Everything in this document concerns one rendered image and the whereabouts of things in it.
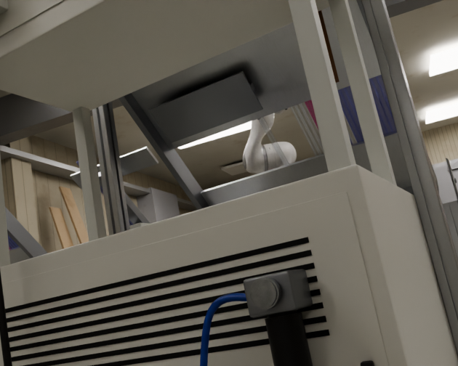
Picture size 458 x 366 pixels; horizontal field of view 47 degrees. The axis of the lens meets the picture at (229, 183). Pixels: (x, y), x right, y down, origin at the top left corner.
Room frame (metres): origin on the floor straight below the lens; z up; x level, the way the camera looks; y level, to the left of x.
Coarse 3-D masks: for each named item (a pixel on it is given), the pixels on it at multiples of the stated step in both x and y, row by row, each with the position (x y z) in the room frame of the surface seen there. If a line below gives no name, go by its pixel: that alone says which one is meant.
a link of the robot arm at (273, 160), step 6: (270, 144) 2.18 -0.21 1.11; (282, 144) 2.17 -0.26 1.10; (288, 144) 2.18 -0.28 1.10; (270, 150) 2.15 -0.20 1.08; (282, 150) 2.16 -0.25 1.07; (288, 150) 2.16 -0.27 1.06; (294, 150) 2.19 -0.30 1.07; (270, 156) 2.15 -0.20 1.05; (276, 156) 2.16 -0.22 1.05; (288, 156) 2.16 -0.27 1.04; (294, 156) 2.18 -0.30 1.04; (270, 162) 2.16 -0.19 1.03; (276, 162) 2.17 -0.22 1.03; (294, 162) 2.20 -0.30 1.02; (270, 168) 2.19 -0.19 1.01
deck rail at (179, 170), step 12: (132, 96) 1.39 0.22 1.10; (132, 108) 1.38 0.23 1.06; (144, 120) 1.42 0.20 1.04; (144, 132) 1.44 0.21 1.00; (156, 132) 1.47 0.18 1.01; (156, 144) 1.46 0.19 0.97; (168, 156) 1.50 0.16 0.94; (168, 168) 1.53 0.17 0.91; (180, 168) 1.56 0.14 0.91; (180, 180) 1.56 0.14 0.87; (192, 180) 1.61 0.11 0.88; (192, 192) 1.59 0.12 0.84; (204, 204) 1.65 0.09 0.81
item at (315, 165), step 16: (400, 144) 1.39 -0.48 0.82; (304, 160) 1.48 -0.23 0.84; (320, 160) 1.47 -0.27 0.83; (368, 160) 1.45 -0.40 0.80; (400, 160) 1.43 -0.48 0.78; (256, 176) 1.55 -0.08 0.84; (272, 176) 1.54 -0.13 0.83; (288, 176) 1.53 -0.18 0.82; (304, 176) 1.52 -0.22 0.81; (400, 176) 1.47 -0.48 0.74; (208, 192) 1.63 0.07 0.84; (224, 192) 1.62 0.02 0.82; (240, 192) 1.61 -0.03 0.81; (256, 192) 1.60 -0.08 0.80
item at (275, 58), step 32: (352, 0) 1.10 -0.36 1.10; (288, 32) 1.18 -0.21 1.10; (224, 64) 1.27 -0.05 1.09; (256, 64) 1.26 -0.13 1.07; (288, 64) 1.25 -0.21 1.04; (160, 96) 1.38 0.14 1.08; (192, 96) 1.32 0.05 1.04; (224, 96) 1.30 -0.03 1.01; (256, 96) 1.30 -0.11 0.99; (288, 96) 1.32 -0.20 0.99; (160, 128) 1.46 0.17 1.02; (192, 128) 1.40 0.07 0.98; (224, 128) 1.43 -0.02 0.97
